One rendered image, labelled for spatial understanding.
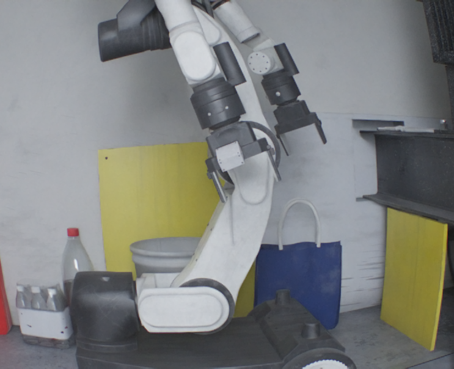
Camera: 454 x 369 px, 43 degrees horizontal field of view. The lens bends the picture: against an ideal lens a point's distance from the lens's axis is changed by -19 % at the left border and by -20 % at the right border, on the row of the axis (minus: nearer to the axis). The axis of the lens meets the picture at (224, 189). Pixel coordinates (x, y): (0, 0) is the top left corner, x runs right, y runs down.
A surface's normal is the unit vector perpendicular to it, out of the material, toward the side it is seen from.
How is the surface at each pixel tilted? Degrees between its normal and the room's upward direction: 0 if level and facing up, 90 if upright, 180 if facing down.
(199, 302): 90
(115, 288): 52
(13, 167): 90
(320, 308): 90
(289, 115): 103
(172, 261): 93
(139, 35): 113
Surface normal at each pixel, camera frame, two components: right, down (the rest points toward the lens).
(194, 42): -0.08, 0.11
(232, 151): -0.36, -0.74
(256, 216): 0.14, 0.49
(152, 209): 0.16, 0.02
